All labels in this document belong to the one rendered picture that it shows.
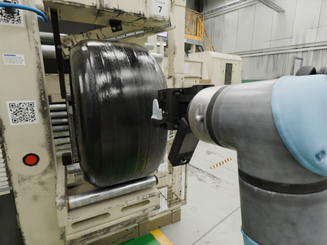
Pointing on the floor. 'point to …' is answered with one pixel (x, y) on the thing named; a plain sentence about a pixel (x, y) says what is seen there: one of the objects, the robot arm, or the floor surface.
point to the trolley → (307, 70)
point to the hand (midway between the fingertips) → (156, 120)
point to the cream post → (29, 134)
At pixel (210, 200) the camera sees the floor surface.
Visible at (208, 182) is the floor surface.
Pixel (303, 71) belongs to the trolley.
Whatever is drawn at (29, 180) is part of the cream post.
